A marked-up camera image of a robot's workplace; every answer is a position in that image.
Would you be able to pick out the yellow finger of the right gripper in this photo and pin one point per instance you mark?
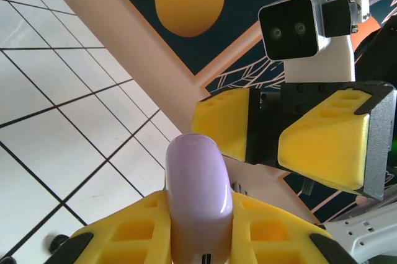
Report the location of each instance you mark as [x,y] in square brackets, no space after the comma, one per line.
[325,149]
[221,124]

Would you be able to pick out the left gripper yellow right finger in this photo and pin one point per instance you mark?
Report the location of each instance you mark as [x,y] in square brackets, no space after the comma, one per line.
[273,233]

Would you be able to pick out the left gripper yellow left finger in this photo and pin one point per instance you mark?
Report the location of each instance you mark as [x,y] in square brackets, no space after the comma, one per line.
[130,233]

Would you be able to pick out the purple earbud charging case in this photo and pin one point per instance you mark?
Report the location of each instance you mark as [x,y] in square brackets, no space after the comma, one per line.
[198,189]

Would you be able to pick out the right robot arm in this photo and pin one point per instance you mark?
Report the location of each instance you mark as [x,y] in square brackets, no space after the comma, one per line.
[363,233]

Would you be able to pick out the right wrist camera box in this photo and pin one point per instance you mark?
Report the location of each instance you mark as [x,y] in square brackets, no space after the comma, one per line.
[291,28]

